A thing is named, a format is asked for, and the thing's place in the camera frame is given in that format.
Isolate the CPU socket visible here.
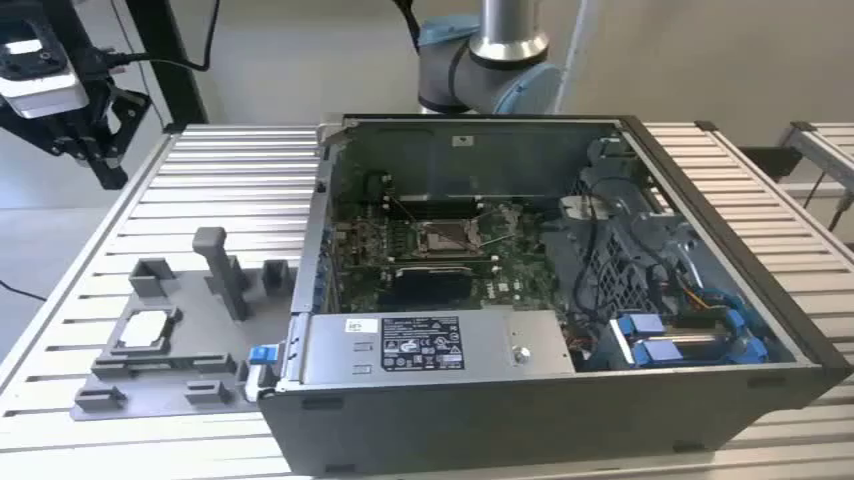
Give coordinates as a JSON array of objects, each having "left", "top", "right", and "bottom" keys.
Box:
[{"left": 414, "top": 219, "right": 479, "bottom": 257}]

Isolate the aluminium frame side table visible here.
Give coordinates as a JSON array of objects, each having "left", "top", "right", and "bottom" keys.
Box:
[{"left": 777, "top": 120, "right": 854, "bottom": 236}]

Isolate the black open PC case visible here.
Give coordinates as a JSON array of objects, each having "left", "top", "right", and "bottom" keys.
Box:
[{"left": 255, "top": 112, "right": 854, "bottom": 476}]

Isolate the black floor cable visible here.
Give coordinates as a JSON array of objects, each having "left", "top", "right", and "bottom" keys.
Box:
[{"left": 0, "top": 278, "right": 47, "bottom": 302}]

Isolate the black box under table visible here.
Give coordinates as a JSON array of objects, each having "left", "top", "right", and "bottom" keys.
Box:
[{"left": 737, "top": 145, "right": 803, "bottom": 184}]

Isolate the black graphics card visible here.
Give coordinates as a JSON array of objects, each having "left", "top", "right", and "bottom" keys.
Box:
[{"left": 378, "top": 264, "right": 479, "bottom": 309}]

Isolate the green motherboard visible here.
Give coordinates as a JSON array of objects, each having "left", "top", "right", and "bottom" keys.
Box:
[{"left": 328, "top": 193, "right": 577, "bottom": 317}]

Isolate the thin black hanging wire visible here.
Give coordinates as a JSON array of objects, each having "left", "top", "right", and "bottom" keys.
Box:
[{"left": 112, "top": 0, "right": 170, "bottom": 132}]

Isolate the black stand post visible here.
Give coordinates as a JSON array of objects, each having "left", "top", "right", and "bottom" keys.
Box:
[{"left": 127, "top": 0, "right": 210, "bottom": 135}]

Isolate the thin metal locking lever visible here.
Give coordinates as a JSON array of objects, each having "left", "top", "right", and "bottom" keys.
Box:
[
  {"left": 391, "top": 195, "right": 428, "bottom": 227},
  {"left": 479, "top": 211, "right": 537, "bottom": 247}
]

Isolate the blue disk carrier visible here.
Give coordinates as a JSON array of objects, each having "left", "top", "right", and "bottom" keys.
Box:
[
  {"left": 722, "top": 307, "right": 770, "bottom": 365},
  {"left": 631, "top": 338, "right": 683, "bottom": 368},
  {"left": 621, "top": 312, "right": 663, "bottom": 335}
]

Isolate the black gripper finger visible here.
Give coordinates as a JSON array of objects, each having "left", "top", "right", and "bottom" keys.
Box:
[
  {"left": 0, "top": 112, "right": 108, "bottom": 174},
  {"left": 90, "top": 87, "right": 152, "bottom": 191}
]

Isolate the black power supply label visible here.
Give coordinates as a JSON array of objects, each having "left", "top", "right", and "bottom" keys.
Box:
[{"left": 378, "top": 314, "right": 464, "bottom": 372}]

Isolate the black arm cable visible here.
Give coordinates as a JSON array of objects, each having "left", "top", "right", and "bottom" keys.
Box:
[{"left": 396, "top": 0, "right": 424, "bottom": 53}]

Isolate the grey parts rack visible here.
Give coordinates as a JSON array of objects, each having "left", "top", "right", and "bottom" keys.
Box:
[{"left": 70, "top": 226, "right": 302, "bottom": 422}]

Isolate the silver power supply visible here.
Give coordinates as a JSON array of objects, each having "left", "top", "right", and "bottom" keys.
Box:
[{"left": 296, "top": 309, "right": 578, "bottom": 387}]

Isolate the black RAM slot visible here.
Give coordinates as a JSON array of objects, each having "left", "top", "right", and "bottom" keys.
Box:
[
  {"left": 384, "top": 253, "right": 501, "bottom": 264},
  {"left": 383, "top": 195, "right": 486, "bottom": 211}
]

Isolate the silver CPU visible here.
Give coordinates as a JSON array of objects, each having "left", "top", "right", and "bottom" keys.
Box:
[{"left": 116, "top": 309, "right": 174, "bottom": 349}]

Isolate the thick black gripper cable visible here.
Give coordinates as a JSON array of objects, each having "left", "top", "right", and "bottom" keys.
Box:
[{"left": 98, "top": 0, "right": 223, "bottom": 74}]

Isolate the grey disk bay cage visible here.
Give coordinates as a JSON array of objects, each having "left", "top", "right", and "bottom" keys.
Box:
[{"left": 541, "top": 164, "right": 797, "bottom": 373}]

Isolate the blue power supply latch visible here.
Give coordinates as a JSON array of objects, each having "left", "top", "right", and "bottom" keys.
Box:
[{"left": 244, "top": 343, "right": 279, "bottom": 367}]

